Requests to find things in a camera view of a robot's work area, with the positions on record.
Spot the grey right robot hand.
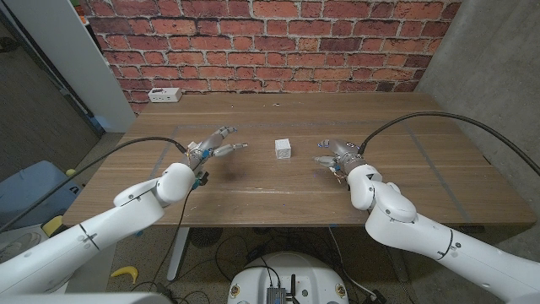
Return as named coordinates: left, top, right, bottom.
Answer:
left=312, top=138, right=368, bottom=174

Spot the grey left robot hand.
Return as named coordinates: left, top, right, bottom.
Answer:
left=183, top=125, right=249, bottom=170

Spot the small white box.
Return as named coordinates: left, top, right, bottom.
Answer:
left=274, top=138, right=293, bottom=160

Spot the white right shoulder shell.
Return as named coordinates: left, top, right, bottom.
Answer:
left=505, top=290, right=540, bottom=304

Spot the white left shoulder shell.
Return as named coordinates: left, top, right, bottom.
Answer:
left=0, top=290, right=174, bottom=304

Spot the grey electronics box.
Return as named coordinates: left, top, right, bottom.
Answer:
left=265, top=285, right=288, bottom=304

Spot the white power strip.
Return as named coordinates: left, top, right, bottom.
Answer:
left=147, top=87, right=183, bottom=104

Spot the black round floor disc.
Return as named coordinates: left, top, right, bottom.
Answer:
left=188, top=227, right=224, bottom=249

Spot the white table leg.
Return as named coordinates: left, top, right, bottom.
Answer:
left=166, top=226, right=191, bottom=282

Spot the red brick print backdrop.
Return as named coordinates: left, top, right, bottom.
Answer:
left=78, top=0, right=463, bottom=116

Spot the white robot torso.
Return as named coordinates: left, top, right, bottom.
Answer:
left=226, top=252, right=350, bottom=304

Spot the grey table leg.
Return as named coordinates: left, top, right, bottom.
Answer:
left=391, top=257, right=409, bottom=283

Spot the yellow toy banana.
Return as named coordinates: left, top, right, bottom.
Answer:
left=110, top=265, right=139, bottom=285

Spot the black floor plug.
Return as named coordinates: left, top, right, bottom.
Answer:
left=365, top=289, right=387, bottom=304

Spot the white pillar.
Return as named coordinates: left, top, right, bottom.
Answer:
left=3, top=0, right=137, bottom=134

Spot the grey floor plate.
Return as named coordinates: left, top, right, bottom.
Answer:
left=62, top=242, right=118, bottom=295

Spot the yellow foam pad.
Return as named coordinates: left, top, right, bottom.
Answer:
left=40, top=214, right=64, bottom=237

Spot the blue plastic bin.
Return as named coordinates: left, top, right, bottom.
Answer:
left=0, top=160, right=84, bottom=232

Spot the white sneaker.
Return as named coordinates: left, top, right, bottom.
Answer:
left=0, top=230, right=42, bottom=263

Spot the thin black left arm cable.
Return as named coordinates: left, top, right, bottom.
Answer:
left=145, top=181, right=203, bottom=295

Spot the white floor cable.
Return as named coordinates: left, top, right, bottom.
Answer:
left=327, top=227, right=376, bottom=296

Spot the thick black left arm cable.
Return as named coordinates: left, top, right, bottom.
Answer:
left=0, top=136, right=189, bottom=233

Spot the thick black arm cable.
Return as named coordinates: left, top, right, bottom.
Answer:
left=357, top=111, right=540, bottom=176
left=0, top=136, right=189, bottom=233

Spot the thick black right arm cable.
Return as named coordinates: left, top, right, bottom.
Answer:
left=357, top=111, right=540, bottom=176

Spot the black floor cable tangle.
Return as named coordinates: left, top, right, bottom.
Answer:
left=185, top=227, right=381, bottom=296

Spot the grey perforated wall panel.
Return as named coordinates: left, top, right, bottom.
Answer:
left=0, top=8, right=105, bottom=182

